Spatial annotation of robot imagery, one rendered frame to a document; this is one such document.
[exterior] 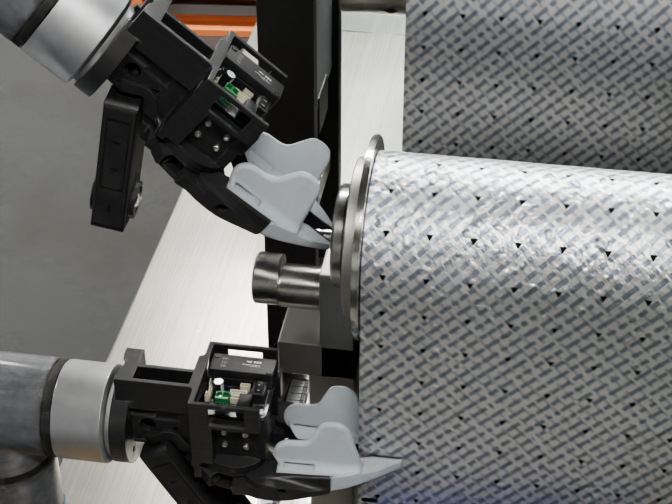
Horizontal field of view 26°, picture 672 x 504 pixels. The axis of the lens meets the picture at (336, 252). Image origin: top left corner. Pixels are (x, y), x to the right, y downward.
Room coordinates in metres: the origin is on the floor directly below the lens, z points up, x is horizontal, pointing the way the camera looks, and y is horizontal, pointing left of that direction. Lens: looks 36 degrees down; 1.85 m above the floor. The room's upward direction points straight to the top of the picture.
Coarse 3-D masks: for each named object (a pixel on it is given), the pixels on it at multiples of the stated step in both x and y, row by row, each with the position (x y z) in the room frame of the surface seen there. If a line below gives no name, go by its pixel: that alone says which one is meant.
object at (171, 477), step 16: (144, 448) 0.79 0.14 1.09; (160, 448) 0.79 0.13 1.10; (176, 448) 0.79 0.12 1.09; (160, 464) 0.78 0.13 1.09; (176, 464) 0.78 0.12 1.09; (160, 480) 0.78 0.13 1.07; (176, 480) 0.78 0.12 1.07; (192, 480) 0.78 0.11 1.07; (176, 496) 0.78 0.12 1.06; (192, 496) 0.78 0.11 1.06; (208, 496) 0.78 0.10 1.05; (224, 496) 0.80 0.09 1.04; (240, 496) 0.81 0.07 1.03
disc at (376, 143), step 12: (372, 144) 0.85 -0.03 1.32; (372, 156) 0.84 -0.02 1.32; (372, 168) 0.84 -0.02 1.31; (360, 192) 0.81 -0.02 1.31; (360, 204) 0.80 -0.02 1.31; (360, 216) 0.79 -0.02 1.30; (360, 228) 0.79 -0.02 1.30; (360, 240) 0.78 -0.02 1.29; (360, 252) 0.78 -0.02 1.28; (360, 264) 0.79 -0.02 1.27; (360, 276) 0.79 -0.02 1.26
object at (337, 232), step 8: (344, 184) 0.86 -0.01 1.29; (344, 192) 0.85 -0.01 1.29; (336, 200) 0.84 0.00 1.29; (344, 200) 0.84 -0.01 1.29; (336, 208) 0.83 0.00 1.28; (344, 208) 0.83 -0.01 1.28; (336, 216) 0.83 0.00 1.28; (344, 216) 0.83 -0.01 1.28; (336, 224) 0.82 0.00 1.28; (336, 232) 0.82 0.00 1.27; (336, 240) 0.82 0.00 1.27; (336, 248) 0.81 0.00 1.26; (336, 256) 0.81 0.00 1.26; (336, 264) 0.81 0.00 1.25; (336, 272) 0.81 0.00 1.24; (336, 280) 0.81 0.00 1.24
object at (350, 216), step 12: (360, 156) 0.87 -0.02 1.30; (360, 168) 0.85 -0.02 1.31; (360, 180) 0.83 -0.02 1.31; (348, 204) 0.82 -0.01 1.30; (348, 216) 0.81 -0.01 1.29; (348, 228) 0.80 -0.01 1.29; (348, 240) 0.80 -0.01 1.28; (348, 252) 0.79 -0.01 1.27; (348, 264) 0.79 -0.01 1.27; (348, 276) 0.79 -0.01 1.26; (348, 288) 0.79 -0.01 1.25; (348, 300) 0.79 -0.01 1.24; (348, 312) 0.80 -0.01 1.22
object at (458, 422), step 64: (384, 384) 0.78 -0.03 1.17; (448, 384) 0.77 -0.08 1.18; (512, 384) 0.77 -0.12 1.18; (576, 384) 0.76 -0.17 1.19; (640, 384) 0.75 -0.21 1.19; (384, 448) 0.78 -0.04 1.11; (448, 448) 0.77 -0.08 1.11; (512, 448) 0.76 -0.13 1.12; (576, 448) 0.76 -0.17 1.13; (640, 448) 0.75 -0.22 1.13
